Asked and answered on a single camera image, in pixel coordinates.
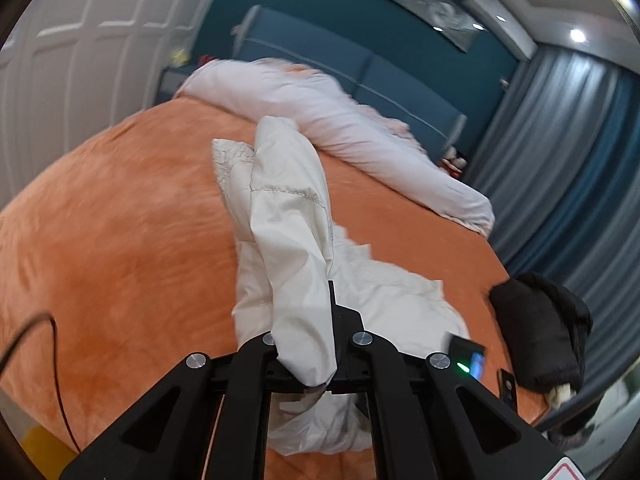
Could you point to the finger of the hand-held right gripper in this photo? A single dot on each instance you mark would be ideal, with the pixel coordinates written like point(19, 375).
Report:
point(507, 395)

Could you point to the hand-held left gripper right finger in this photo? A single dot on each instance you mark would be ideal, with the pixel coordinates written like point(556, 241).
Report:
point(350, 355)

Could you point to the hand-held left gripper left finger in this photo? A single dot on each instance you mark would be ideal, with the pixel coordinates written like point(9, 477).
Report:
point(260, 360)

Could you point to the beige padded jacket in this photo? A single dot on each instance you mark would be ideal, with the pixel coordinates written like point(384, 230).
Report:
point(290, 240)

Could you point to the cream cloth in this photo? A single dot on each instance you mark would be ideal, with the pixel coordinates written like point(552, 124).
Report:
point(559, 393)

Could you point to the black padded jacket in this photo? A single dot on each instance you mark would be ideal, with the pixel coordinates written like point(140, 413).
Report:
point(540, 330)

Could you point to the orange bed blanket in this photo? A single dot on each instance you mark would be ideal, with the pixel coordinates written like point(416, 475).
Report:
point(125, 260)

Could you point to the small plush toy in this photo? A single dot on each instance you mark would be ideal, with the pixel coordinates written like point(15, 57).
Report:
point(452, 161)

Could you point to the grey blue curtain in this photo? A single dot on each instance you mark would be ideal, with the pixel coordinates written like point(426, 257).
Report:
point(565, 160)

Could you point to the pale pink duvet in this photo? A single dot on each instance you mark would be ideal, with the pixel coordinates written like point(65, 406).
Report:
point(350, 125)

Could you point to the person's yellow trouser leg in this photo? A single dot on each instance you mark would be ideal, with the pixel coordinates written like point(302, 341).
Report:
point(45, 455)

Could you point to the bedside table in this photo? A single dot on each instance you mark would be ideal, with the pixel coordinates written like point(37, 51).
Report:
point(172, 80)

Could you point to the blue upholstered headboard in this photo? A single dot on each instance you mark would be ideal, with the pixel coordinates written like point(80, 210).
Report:
point(320, 50)

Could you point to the ceiling spotlight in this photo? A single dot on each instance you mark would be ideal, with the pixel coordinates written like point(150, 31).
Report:
point(578, 35)

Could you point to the white wardrobe doors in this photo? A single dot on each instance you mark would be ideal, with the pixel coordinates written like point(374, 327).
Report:
point(90, 60)

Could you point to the white wall socket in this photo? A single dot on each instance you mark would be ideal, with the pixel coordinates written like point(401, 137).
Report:
point(505, 83)

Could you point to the silver wall art panel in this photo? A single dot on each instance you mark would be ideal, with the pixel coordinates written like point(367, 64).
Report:
point(425, 0)

